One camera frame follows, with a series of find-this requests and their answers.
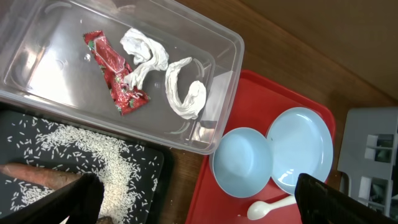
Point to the light blue bowl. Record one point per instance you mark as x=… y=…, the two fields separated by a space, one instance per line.
x=242 y=164

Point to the clear plastic bin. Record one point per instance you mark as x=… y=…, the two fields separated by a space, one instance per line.
x=46 y=66

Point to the orange carrot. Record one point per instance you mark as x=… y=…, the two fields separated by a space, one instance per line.
x=53 y=179

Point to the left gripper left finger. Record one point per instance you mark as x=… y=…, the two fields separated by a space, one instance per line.
x=77 y=202

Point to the white rice pile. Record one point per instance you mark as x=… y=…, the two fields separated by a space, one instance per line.
x=102 y=155

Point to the light blue plate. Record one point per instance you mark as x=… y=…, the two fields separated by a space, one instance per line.
x=300 y=142

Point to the grey dishwasher rack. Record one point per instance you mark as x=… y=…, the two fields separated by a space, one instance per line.
x=368 y=158

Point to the black plastic tray bin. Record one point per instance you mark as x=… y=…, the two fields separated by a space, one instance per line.
x=140 y=161

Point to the white tissue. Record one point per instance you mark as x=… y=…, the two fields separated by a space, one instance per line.
x=148 y=55
x=195 y=99

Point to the brown food scrap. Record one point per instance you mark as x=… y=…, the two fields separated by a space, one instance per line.
x=104 y=220

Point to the red snack wrapper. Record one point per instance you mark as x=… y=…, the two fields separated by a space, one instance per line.
x=114 y=68

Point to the white plastic spoon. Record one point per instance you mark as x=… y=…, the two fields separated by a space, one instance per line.
x=260 y=209

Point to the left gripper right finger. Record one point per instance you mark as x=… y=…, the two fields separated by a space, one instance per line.
x=319 y=203

